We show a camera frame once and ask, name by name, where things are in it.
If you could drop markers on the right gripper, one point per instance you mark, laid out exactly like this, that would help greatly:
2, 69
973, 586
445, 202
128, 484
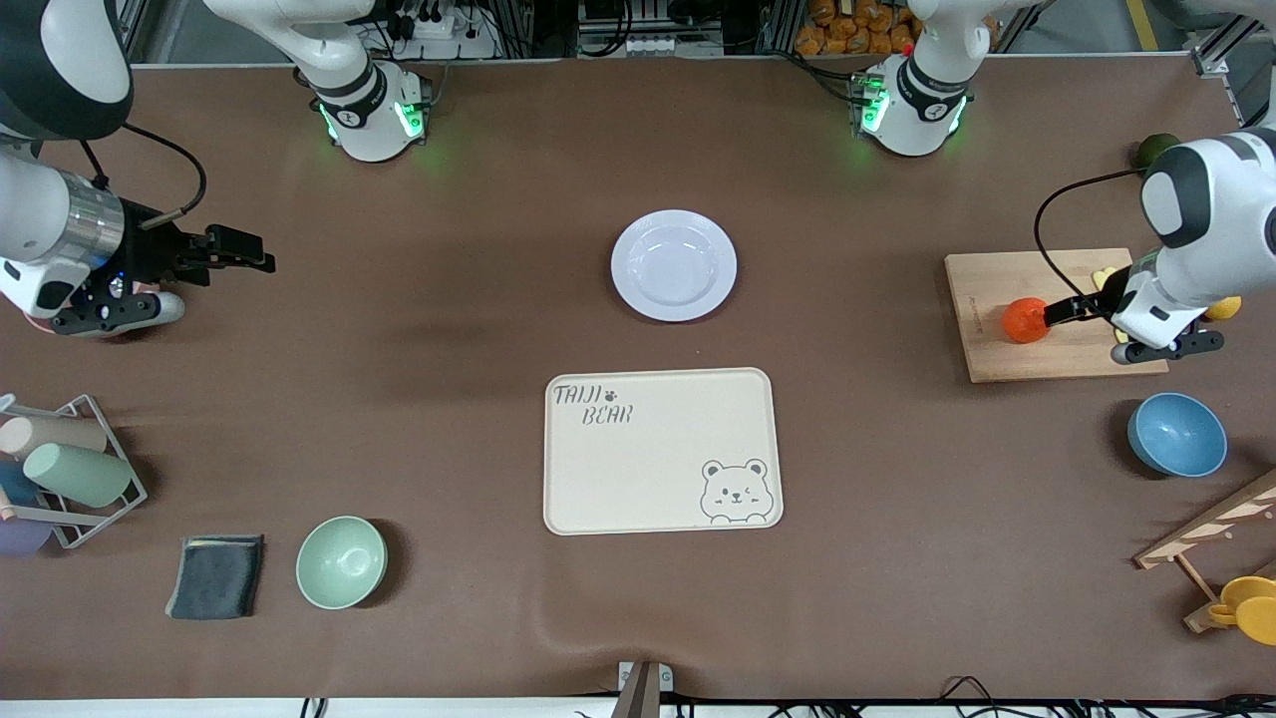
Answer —
150, 253

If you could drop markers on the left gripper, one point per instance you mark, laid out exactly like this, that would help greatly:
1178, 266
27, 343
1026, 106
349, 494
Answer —
1081, 307

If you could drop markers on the orange fruit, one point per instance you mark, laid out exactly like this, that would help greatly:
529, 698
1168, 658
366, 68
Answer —
1022, 321

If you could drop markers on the white round plate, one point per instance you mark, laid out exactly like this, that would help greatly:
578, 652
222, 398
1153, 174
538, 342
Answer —
674, 265

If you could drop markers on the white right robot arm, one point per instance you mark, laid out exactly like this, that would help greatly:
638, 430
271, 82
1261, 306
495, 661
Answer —
60, 60

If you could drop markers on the wooden cutting board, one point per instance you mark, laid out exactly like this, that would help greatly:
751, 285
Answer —
1057, 354

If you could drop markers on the yellow lemon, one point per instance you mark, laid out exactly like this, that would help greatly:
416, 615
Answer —
1224, 309

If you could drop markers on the blue bowl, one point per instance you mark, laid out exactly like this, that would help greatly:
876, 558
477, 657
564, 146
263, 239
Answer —
1178, 435

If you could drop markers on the dark green lime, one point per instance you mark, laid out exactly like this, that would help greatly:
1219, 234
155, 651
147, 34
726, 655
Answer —
1154, 148

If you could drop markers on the pink bowl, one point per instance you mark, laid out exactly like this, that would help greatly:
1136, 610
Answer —
35, 324

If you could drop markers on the wooden drying rack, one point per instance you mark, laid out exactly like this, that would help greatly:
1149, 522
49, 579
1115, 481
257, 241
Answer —
1206, 529

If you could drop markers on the beige cup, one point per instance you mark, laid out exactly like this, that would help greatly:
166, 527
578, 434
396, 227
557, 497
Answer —
55, 435

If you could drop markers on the pale green cup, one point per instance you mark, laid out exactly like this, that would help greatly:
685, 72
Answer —
80, 475

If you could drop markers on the white power strip with plugs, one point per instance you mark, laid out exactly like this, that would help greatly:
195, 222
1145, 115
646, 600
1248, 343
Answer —
449, 38

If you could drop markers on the blue cup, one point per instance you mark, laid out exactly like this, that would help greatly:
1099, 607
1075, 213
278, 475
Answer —
15, 484

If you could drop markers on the pale green bowl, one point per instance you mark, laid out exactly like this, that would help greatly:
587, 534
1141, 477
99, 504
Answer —
341, 562

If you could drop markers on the yellow plastic cup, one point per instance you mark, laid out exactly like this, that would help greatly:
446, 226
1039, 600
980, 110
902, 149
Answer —
1258, 623
1251, 588

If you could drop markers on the dark grey folded cloth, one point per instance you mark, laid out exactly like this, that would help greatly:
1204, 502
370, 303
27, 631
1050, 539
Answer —
214, 578

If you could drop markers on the purple cup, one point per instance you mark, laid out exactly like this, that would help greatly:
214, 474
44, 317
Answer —
20, 538

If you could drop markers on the bag of orange pastries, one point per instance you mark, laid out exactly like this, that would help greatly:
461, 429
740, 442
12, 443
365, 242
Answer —
847, 30

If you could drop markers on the white empty power strip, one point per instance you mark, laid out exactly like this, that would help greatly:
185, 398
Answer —
638, 46

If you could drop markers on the cream tray with bear print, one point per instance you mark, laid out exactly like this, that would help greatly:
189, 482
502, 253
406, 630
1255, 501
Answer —
648, 469

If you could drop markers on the aluminium frame profile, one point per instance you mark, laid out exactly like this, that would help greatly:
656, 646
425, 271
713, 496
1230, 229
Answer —
1221, 50

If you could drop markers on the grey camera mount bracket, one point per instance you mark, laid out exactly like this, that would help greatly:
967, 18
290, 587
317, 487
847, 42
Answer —
645, 688

